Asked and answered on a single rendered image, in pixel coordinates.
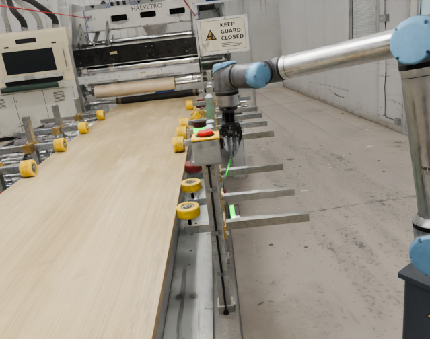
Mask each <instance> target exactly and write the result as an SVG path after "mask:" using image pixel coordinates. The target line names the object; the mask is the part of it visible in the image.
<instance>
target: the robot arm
mask: <svg viewBox="0 0 430 339"><path fill-rule="evenodd" d="M392 58H395V59H396V60H397V61H398V70H399V73H400V78H401V84H402V94H403V99H404V109H405V115H406V125H407V131H408V140H409V146H410V156H411V161H412V167H413V178H414V183H415V193H416V199H417V208H418V212H417V213H416V214H415V215H414V216H413V217H412V224H413V233H414V241H413V242H412V243H411V245H410V249H409V256H410V261H411V262H412V264H413V266H414V267H415V268H416V269H417V270H418V271H419V272H420V273H421V274H423V275H425V276H427V277H429V278H430V14H428V15H415V16H412V17H410V18H408V19H406V20H404V21H403V22H400V24H399V25H398V26H397V27H396V28H395V29H392V30H387V31H384V32H379V33H376V34H371V35H368V36H363V37H360V38H354V39H351V40H346V41H343V42H338V43H335V44H330V45H327V46H322V47H319V48H314V49H311V50H306V51H303V52H298V53H295V54H290V55H287V56H278V57H274V58H271V59H267V60H263V61H257V62H253V63H242V64H236V61H228V62H224V63H217V64H214V65H213V78H214V85H215V99H216V105H217V107H219V111H223V112H222V122H221V124H220V125H221V129H219V131H220V135H223V143H224V146H225V148H226V150H227V152H228V153H229V154H230V155H231V156H232V157H235V156H236V154H237V152H238V149H239V146H240V141H241V139H242V130H241V128H242V127H240V123H239V120H234V110H236V109H238V104H239V98H240V95H238V94H239V93H238V89H260V88H264V87H265V86H266V85H267V84H269V83H274V82H278V81H283V80H287V79H290V78H294V77H301V76H304V75H311V74H314V73H321V72H325V71H331V70H335V69H341V68H345V67H351V66H355V65H361V64H365V63H371V62H375V61H381V60H385V59H392ZM230 137H232V141H233V142H234V145H233V148H234V150H233V152H232V150H231V145H230V142H231V139H230Z"/></svg>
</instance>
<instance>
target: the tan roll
mask: <svg viewBox="0 0 430 339"><path fill-rule="evenodd" d="M198 82H201V79H190V80H184V81H175V80H174V77H167V78H161V79H150V80H143V81H132V82H126V83H115V84H108V85H97V86H94V90H93V91H85V94H86V95H92V94H95V97H96V98H108V97H114V96H125V95H132V94H138V93H149V92H156V91H168V90H173V89H176V85H180V84H187V83H198Z"/></svg>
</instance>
